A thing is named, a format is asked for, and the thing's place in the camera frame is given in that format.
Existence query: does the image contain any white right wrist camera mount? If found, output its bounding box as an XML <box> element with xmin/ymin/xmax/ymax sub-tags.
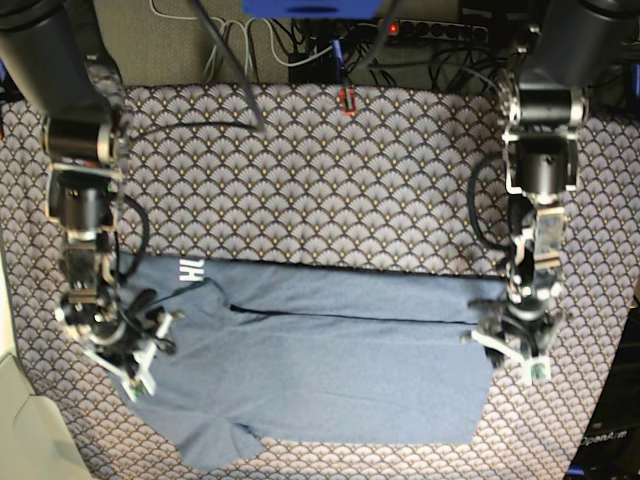
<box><xmin>83</xmin><ymin>307</ymin><xmax>184</xmax><ymax>402</ymax></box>

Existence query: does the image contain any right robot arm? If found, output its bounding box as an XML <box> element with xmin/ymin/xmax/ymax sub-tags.
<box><xmin>1</xmin><ymin>1</ymin><xmax>175</xmax><ymax>378</ymax></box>

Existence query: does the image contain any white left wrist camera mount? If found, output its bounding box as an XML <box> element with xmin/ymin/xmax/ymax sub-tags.
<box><xmin>470</xmin><ymin>328</ymin><xmax>552</xmax><ymax>386</ymax></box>

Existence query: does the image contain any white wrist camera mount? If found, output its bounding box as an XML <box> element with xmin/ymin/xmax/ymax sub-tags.
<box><xmin>83</xmin><ymin>307</ymin><xmax>184</xmax><ymax>402</ymax></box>
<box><xmin>470</xmin><ymin>328</ymin><xmax>552</xmax><ymax>386</ymax></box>

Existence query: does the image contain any black power strip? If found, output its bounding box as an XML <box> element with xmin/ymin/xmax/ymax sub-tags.
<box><xmin>389</xmin><ymin>20</ymin><xmax>489</xmax><ymax>43</ymax></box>

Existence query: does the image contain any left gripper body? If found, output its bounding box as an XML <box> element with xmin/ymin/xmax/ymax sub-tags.
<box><xmin>460</xmin><ymin>295</ymin><xmax>568</xmax><ymax>354</ymax></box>

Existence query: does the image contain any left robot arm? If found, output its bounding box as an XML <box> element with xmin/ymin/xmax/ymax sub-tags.
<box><xmin>466</xmin><ymin>1</ymin><xmax>639</xmax><ymax>382</ymax></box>

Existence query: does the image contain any blue T-shirt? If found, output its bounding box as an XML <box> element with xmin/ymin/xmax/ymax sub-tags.
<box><xmin>121</xmin><ymin>257</ymin><xmax>503</xmax><ymax>472</ymax></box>

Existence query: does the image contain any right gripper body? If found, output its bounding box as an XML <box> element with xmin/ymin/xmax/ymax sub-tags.
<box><xmin>55</xmin><ymin>288</ymin><xmax>177</xmax><ymax>370</ymax></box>

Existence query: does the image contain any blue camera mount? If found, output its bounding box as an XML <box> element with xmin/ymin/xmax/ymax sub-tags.
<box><xmin>242</xmin><ymin>0</ymin><xmax>381</xmax><ymax>19</ymax></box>

